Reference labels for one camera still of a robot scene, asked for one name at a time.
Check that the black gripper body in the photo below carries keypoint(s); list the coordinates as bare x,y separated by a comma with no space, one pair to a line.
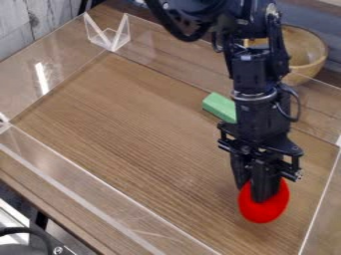
259,133

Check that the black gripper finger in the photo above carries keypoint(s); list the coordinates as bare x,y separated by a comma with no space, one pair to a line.
239,163
264,179

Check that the red plush strawberry toy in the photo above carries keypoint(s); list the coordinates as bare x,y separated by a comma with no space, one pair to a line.
262,212

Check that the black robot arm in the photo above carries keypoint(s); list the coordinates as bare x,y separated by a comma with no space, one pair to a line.
246,34

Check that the green rectangular block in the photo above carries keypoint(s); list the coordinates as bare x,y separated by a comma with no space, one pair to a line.
220,107

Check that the wooden bowl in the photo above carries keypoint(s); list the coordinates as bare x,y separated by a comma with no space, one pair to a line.
307,52

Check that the clear acrylic tray enclosure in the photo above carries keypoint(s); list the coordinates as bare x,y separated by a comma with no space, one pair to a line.
109,147

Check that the clear acrylic corner bracket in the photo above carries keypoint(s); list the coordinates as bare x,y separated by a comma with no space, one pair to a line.
108,38

